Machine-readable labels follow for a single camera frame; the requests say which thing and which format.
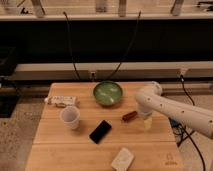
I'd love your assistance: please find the translucent yellowish gripper finger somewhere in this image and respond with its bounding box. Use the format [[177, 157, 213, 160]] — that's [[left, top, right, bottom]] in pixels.
[[144, 116, 152, 130]]

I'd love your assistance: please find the red-brown pepper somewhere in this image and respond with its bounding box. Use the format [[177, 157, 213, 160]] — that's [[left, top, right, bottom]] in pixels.
[[122, 111, 137, 122]]

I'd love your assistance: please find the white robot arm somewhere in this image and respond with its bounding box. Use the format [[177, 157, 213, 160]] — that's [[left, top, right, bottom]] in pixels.
[[135, 82, 213, 139]]

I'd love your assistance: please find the white sponge block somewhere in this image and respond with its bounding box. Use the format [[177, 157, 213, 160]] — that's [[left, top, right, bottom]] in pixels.
[[111, 148, 134, 171]]

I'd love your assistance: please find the black smartphone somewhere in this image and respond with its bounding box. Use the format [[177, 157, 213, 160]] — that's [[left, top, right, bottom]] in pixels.
[[89, 120, 112, 144]]

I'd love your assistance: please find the green bowl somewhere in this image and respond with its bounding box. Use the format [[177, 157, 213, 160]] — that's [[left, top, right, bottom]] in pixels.
[[93, 81, 123, 106]]

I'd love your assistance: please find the white wrapped snack package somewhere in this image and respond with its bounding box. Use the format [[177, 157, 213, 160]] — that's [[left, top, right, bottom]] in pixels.
[[44, 96, 79, 108]]

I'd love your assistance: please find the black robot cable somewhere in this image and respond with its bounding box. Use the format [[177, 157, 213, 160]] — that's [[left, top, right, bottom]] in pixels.
[[169, 74, 208, 171]]

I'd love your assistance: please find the wall power outlet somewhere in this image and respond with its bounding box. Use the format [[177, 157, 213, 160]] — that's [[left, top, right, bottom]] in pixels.
[[89, 71, 96, 82]]

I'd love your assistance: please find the right black hanging cable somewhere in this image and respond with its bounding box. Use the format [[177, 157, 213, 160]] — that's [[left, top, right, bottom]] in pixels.
[[105, 10, 142, 81]]

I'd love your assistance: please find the black hanging cable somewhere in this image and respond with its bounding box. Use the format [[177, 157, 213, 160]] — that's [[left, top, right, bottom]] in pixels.
[[63, 11, 82, 81], [105, 10, 142, 81]]

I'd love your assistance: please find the left black hanging cable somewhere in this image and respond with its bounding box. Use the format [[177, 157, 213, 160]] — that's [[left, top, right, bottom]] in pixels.
[[63, 11, 82, 81]]

